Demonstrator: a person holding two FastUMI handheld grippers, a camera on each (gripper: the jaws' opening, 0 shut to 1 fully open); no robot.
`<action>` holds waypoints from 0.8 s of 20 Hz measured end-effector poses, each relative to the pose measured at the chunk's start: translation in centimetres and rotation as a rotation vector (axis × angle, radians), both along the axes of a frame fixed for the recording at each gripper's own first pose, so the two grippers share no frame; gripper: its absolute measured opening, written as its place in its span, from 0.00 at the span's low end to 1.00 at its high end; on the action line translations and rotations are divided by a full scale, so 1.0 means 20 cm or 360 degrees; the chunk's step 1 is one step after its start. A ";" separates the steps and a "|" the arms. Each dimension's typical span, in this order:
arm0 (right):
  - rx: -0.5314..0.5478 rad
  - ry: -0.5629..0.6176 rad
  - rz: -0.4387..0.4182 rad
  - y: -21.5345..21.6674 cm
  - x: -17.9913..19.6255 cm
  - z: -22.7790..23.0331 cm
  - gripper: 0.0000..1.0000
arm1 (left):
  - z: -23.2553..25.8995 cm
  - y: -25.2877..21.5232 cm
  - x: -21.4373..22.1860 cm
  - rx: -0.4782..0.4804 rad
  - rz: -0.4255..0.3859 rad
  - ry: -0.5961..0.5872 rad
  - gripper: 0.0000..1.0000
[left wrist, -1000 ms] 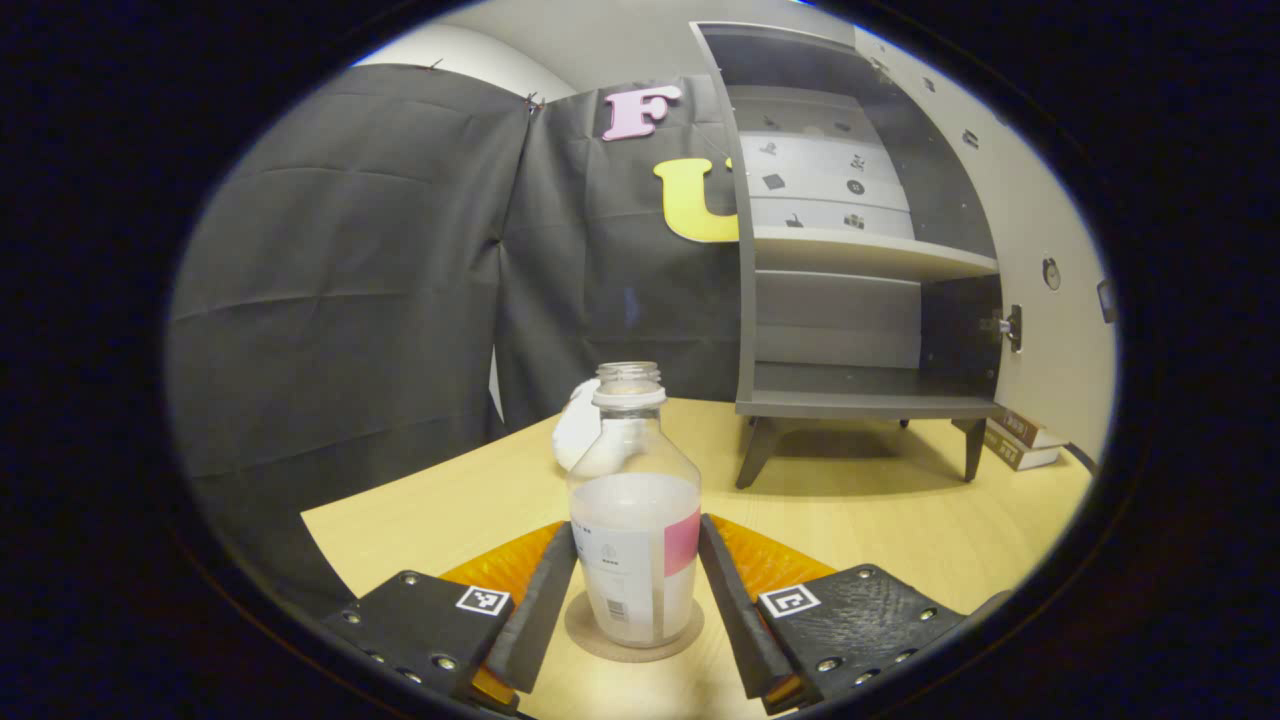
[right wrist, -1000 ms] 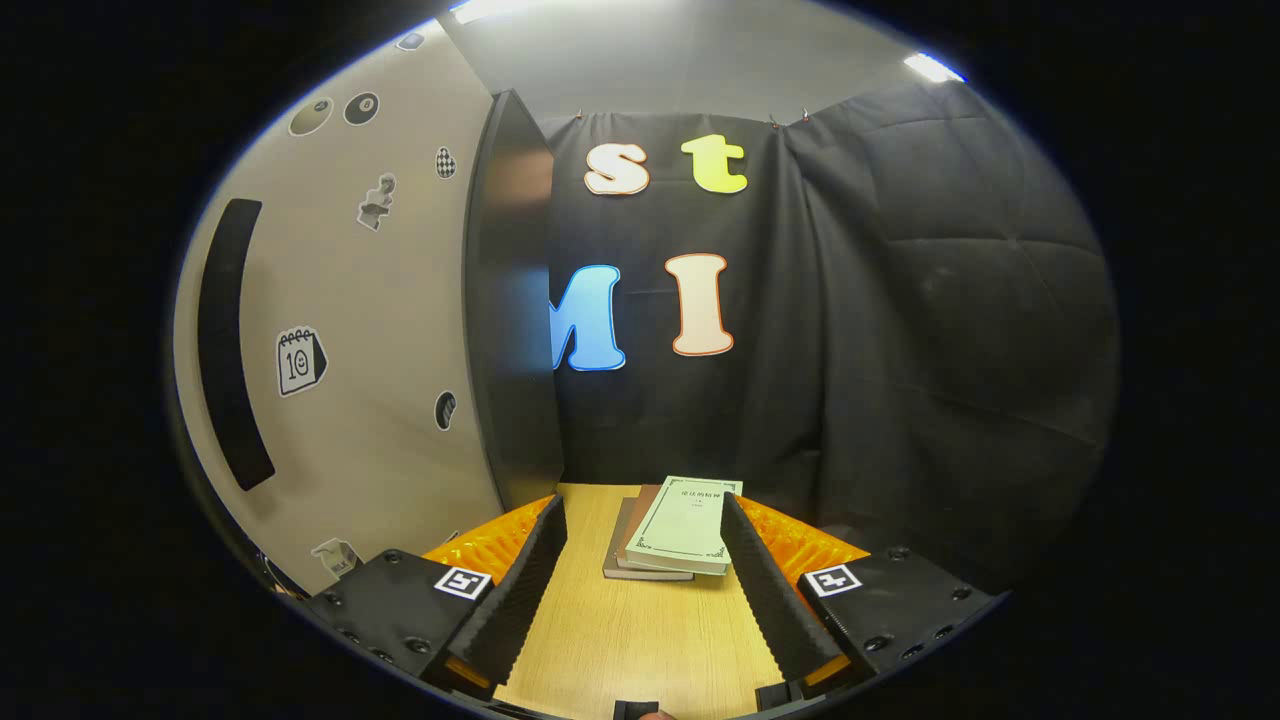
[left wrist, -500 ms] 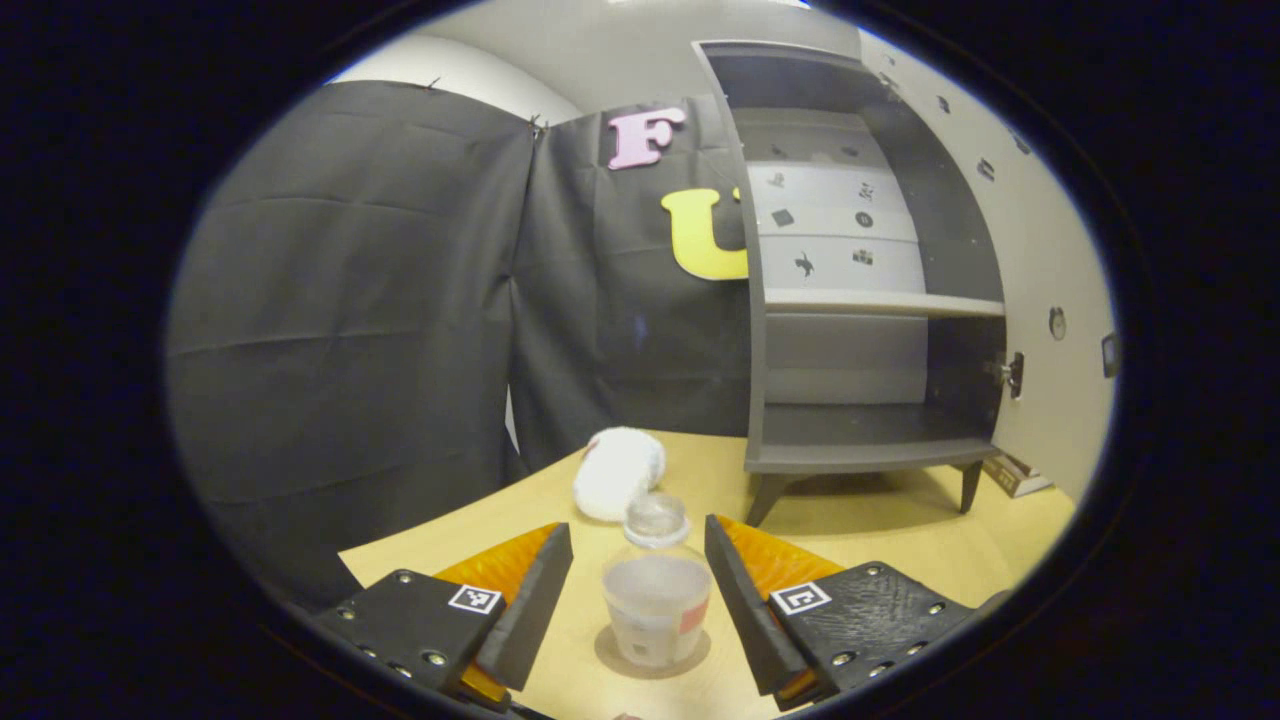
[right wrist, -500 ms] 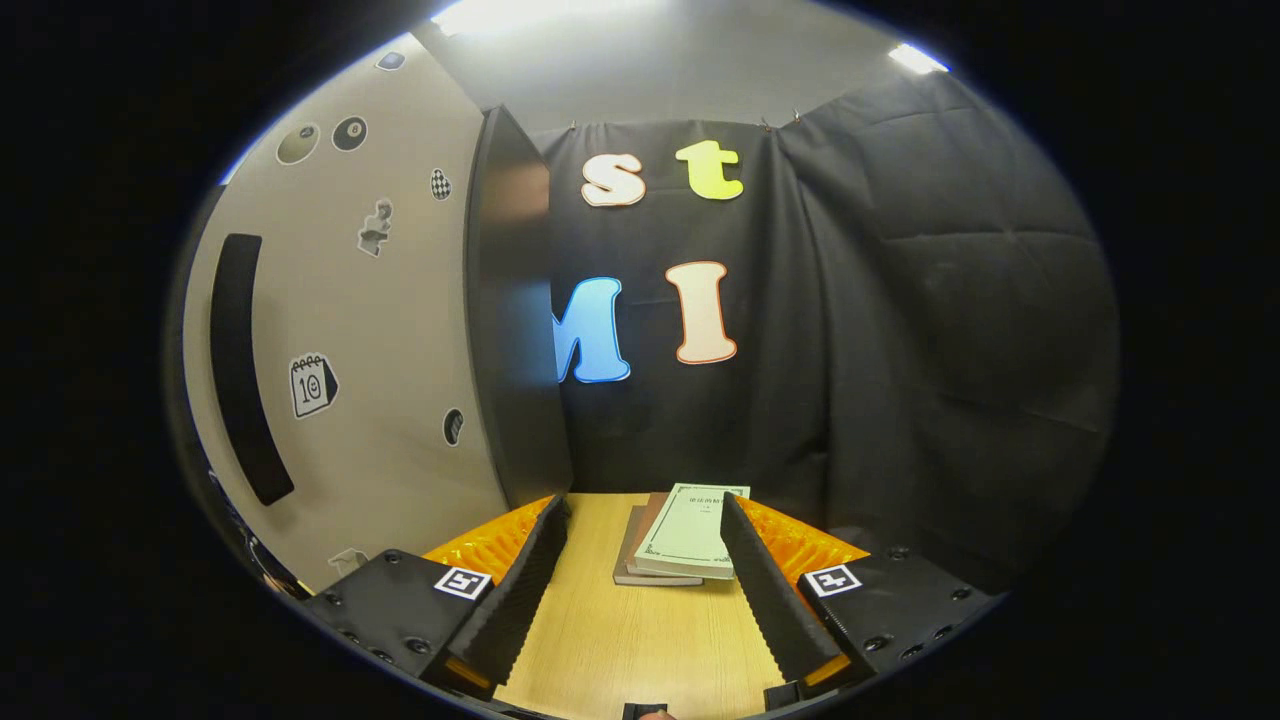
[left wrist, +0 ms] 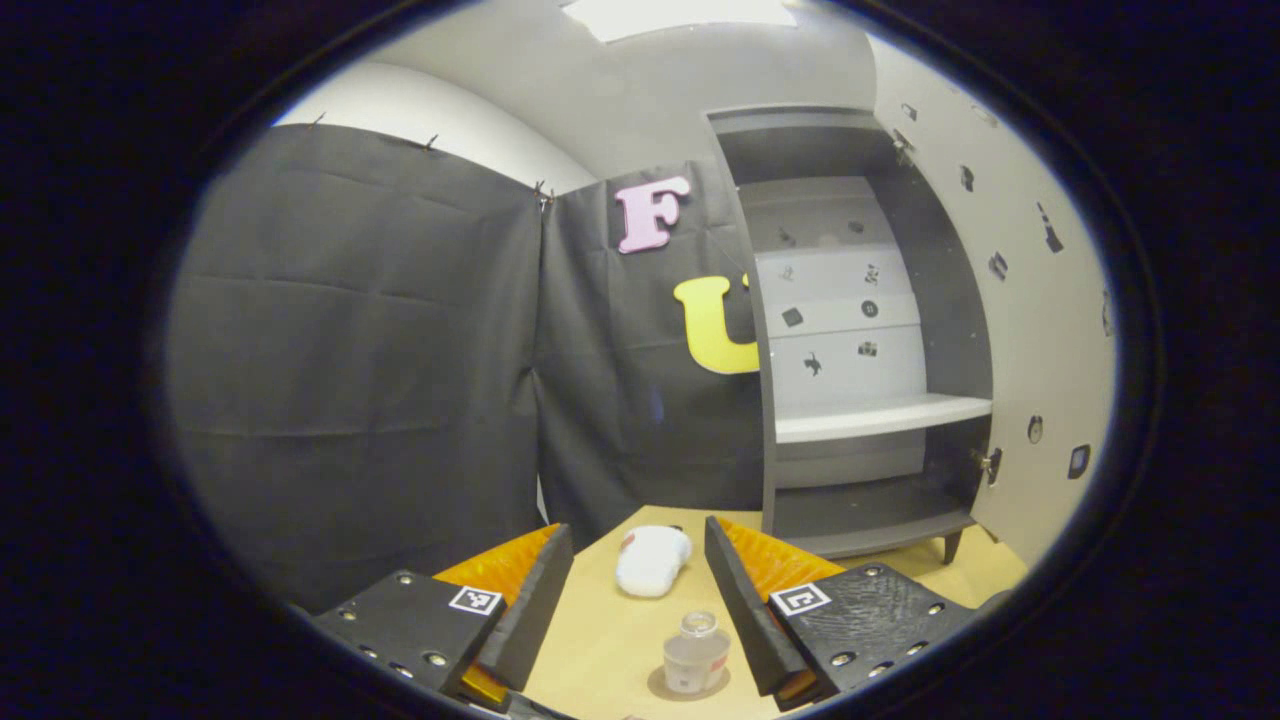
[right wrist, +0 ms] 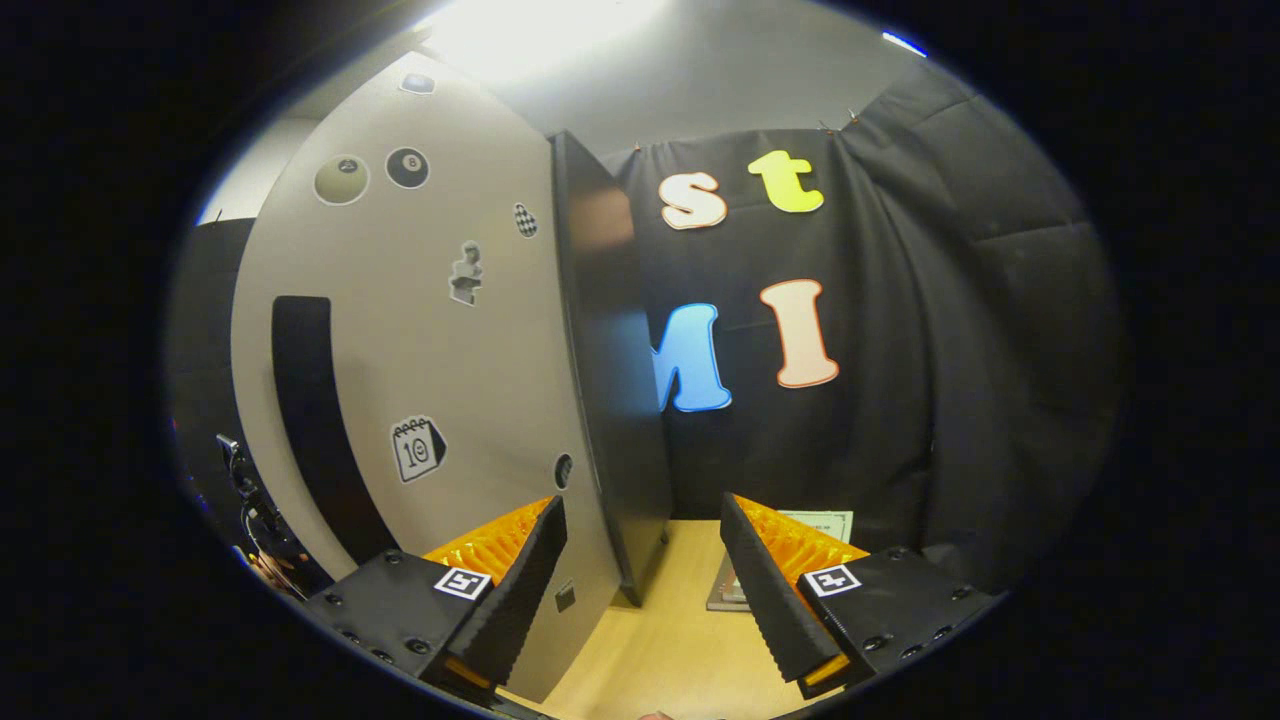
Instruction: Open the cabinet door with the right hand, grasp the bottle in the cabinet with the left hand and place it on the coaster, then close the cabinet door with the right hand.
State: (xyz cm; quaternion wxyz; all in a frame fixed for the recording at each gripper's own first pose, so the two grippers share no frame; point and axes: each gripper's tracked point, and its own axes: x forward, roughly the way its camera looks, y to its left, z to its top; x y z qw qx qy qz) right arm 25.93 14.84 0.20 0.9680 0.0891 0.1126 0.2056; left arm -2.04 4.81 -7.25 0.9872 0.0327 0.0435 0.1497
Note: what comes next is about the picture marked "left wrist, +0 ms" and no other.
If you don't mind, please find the grey cabinet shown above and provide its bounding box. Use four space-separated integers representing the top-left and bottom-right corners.
705 105 996 566

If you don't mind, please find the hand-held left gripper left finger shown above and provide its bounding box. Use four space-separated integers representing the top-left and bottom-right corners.
310 523 577 713

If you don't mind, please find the white cabinet shelf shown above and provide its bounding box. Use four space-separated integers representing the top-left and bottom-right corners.
775 393 994 444

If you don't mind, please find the black backdrop cloth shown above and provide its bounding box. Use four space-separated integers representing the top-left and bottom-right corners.
165 122 766 616

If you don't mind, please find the beige cabinet door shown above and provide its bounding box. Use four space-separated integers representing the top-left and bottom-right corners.
865 35 1119 571

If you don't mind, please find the clear bottle white label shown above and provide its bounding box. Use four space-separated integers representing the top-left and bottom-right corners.
663 611 732 695

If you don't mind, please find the white crumpled cloth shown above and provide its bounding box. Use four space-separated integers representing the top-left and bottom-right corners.
614 525 693 599

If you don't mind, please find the wide ceiling light panel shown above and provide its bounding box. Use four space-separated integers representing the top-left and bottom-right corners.
560 0 801 43

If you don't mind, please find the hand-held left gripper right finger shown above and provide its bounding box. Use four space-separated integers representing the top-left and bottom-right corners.
703 516 976 713

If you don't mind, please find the round brown coaster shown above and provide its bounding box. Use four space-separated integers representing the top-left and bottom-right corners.
647 660 731 702

